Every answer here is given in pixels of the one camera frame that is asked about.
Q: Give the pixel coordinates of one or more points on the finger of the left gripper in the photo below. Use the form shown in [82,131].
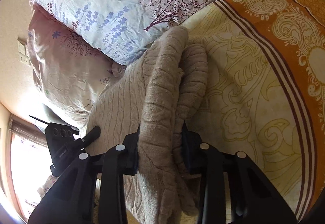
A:
[89,138]

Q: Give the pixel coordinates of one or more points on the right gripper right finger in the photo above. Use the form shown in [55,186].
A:
[253,198]

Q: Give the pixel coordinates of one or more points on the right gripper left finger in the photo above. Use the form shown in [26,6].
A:
[91,182]

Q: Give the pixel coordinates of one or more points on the beige cable-knit sweater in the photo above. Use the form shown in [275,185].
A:
[155,96]

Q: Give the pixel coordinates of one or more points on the pink floral pillow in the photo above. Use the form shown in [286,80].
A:
[67,71]

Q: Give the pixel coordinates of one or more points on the yellow patterned bed sheet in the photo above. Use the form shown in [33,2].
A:
[265,90]

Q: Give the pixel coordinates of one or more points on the dark wall-mounted screen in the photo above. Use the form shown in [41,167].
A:
[43,116]

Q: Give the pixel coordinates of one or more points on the window with frame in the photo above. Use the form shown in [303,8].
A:
[25,166]

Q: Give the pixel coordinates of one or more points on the white wall switch socket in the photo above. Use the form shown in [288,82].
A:
[23,56]

